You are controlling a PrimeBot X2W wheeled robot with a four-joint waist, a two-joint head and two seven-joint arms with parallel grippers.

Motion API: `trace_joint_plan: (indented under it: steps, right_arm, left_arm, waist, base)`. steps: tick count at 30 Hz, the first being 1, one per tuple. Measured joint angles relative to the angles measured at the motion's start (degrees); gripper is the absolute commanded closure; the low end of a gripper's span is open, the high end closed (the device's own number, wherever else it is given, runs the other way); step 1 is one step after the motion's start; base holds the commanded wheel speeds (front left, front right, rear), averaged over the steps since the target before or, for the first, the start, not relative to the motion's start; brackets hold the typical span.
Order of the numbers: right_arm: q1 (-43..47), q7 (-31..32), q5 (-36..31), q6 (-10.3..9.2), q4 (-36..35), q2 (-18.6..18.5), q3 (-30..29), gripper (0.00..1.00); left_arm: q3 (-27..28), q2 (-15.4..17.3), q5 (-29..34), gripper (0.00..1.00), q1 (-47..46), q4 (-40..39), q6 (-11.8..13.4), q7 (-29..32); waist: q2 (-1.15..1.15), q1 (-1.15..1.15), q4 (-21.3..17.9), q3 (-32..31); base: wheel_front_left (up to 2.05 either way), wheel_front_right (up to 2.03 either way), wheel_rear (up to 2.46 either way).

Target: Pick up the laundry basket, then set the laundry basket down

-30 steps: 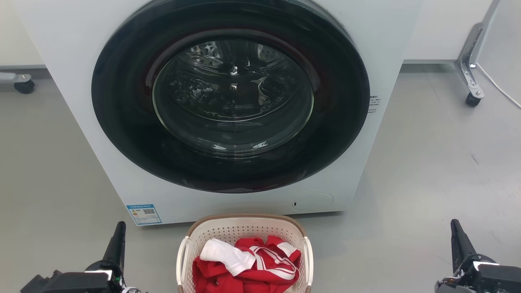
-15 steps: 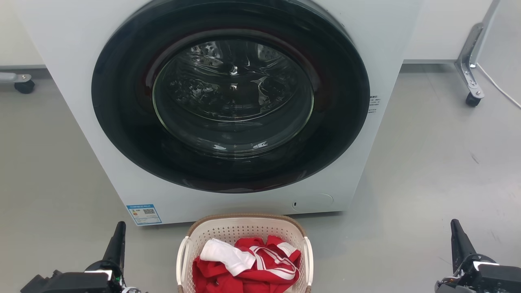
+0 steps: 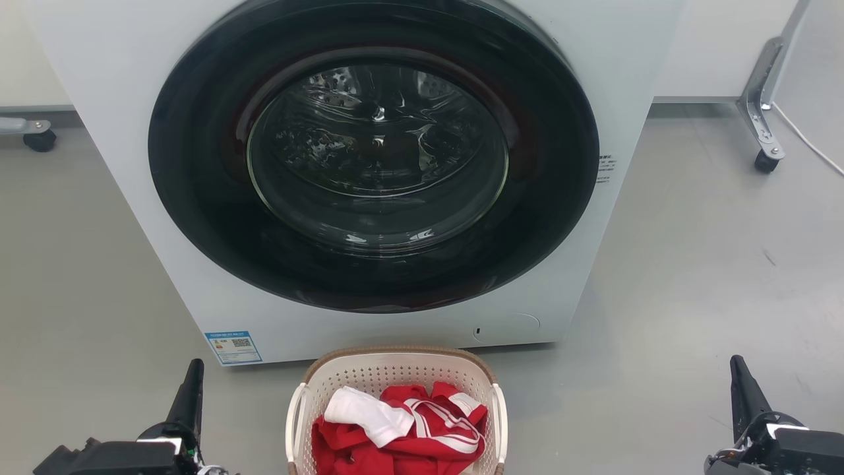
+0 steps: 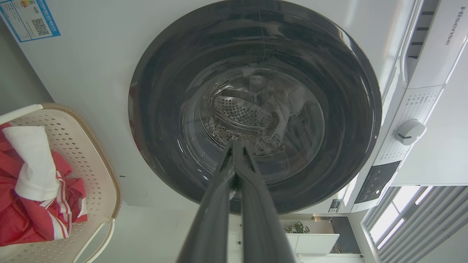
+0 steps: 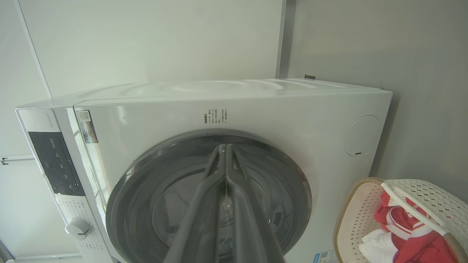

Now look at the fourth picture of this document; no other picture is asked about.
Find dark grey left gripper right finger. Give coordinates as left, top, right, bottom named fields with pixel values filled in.
left=233, top=140, right=296, bottom=263

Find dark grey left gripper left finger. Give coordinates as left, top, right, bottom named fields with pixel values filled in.
left=177, top=140, right=245, bottom=263

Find cream perforated laundry basket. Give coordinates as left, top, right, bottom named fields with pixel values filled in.
left=0, top=103, right=122, bottom=263

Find green potted plant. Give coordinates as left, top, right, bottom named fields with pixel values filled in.
left=284, top=221, right=310, bottom=234

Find white cabinet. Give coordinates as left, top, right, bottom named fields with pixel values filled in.
left=285, top=233, right=341, bottom=255

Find black washing machine display panel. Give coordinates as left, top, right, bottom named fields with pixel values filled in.
left=354, top=160, right=401, bottom=204

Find dark round washing machine door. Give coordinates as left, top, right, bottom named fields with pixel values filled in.
left=128, top=0, right=383, bottom=216

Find grey window blinds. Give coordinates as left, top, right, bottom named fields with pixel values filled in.
left=361, top=186, right=468, bottom=263

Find white washing machine control knob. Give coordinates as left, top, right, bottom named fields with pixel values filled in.
left=394, top=118, right=427, bottom=146

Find white front-load washing machine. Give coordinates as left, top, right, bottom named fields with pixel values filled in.
left=0, top=0, right=468, bottom=215

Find red white striped garment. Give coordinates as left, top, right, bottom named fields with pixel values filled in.
left=0, top=123, right=88, bottom=246

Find white detergent drawer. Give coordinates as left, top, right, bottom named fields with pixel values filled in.
left=400, top=0, right=468, bottom=89

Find blue energy label sticker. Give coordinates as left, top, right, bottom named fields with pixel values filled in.
left=0, top=0, right=61, bottom=43

